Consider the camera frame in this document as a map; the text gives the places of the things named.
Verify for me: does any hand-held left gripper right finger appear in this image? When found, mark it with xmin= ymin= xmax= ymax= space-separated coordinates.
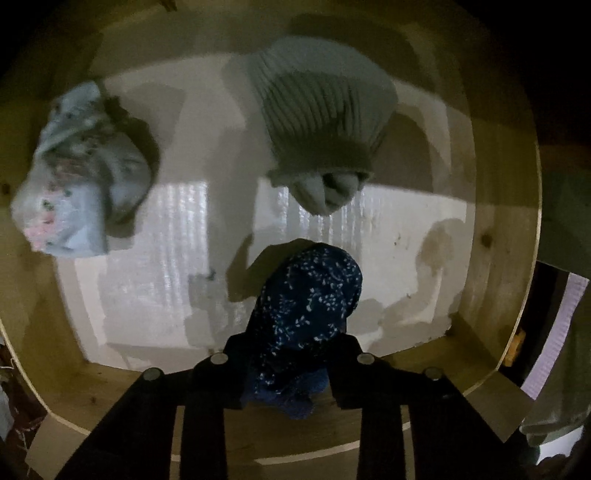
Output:
xmin=325 ymin=335 xmax=541 ymax=480

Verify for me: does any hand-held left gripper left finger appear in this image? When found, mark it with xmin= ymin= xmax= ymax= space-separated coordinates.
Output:
xmin=55 ymin=332 xmax=252 ymax=480

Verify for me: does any dark blue patterned underwear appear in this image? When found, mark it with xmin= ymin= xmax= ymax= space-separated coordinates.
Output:
xmin=240 ymin=244 xmax=363 ymax=420

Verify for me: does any wooden drawer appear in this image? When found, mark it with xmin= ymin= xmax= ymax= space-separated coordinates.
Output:
xmin=0 ymin=0 xmax=543 ymax=467

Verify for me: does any light blue floral underwear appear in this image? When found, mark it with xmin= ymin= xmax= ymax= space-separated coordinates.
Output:
xmin=10 ymin=80 xmax=160 ymax=258

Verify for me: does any grey ribbed underwear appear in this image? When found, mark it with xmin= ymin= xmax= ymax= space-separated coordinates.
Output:
xmin=247 ymin=36 xmax=399 ymax=217

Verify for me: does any white drawer liner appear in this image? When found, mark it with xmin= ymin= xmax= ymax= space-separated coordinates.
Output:
xmin=55 ymin=55 xmax=476 ymax=370

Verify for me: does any lilac cloth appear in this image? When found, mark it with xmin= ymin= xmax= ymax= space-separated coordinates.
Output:
xmin=522 ymin=272 xmax=589 ymax=402

